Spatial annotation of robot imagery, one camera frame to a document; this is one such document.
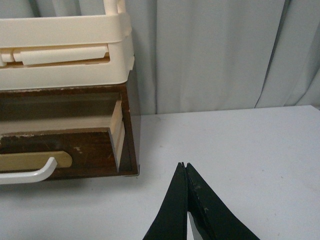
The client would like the dark brown wooden drawer cabinet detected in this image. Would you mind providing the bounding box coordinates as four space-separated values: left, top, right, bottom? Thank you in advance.
0 84 141 180

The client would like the white drawer handle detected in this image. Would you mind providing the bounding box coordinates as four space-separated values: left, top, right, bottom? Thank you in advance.
0 157 58 185

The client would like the cream plastic basket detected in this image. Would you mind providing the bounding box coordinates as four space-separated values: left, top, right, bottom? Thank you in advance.
0 0 135 91

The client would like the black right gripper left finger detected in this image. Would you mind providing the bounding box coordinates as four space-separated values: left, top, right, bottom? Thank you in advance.
144 162 188 240

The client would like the wooden drawer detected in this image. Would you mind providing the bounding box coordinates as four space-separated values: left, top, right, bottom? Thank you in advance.
0 98 125 176

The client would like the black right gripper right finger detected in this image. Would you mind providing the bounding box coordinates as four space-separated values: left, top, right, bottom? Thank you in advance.
186 163 258 240

